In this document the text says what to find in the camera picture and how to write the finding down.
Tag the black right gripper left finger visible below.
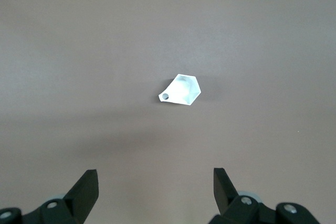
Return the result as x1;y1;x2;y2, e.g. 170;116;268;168
0;169;99;224

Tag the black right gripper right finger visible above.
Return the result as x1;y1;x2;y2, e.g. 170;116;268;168
209;167;321;224

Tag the white angular plastic cup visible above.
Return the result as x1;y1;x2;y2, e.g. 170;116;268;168
158;73;202;106

